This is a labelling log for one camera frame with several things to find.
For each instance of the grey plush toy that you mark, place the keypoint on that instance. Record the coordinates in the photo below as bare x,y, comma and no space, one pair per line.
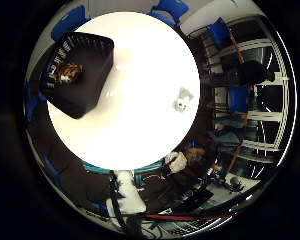
182,101

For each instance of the tiger striped plush toy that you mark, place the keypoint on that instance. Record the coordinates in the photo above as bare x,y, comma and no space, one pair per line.
68,71

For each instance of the person in white shirt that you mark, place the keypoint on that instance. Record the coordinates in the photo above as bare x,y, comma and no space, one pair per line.
178,162

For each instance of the teal slatted table base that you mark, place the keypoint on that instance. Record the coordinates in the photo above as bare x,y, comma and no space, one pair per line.
93,167

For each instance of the black slatted plastic basket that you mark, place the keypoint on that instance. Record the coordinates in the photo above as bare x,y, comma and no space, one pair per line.
90,76

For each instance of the blue chair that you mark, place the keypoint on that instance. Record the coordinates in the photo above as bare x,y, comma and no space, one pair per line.
238,98
70,21
173,8
220,31

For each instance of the white metal shelf rack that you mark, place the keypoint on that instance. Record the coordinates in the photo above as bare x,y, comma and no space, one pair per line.
256,115

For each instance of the black bulky object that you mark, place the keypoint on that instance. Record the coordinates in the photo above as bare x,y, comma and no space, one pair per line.
253,71

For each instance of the orange shelf post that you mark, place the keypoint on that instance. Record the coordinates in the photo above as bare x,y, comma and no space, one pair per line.
238,50

